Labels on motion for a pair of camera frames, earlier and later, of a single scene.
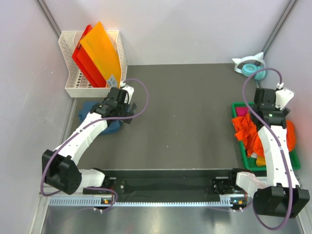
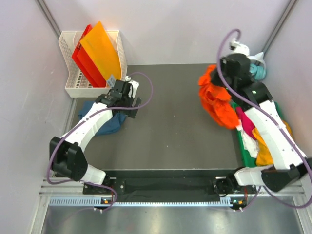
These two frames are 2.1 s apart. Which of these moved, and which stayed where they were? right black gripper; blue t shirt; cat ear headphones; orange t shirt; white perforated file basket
Moved: right black gripper; orange t shirt
Stayed: cat ear headphones; blue t shirt; white perforated file basket
